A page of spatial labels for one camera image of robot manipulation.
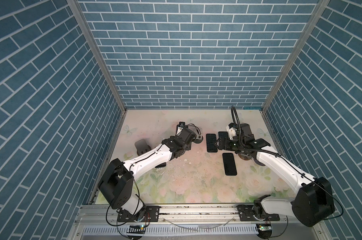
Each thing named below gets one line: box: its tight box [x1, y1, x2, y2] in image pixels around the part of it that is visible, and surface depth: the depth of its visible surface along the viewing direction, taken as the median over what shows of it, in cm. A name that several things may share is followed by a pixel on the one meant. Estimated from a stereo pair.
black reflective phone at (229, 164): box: [222, 152, 237, 176], surface depth 95 cm
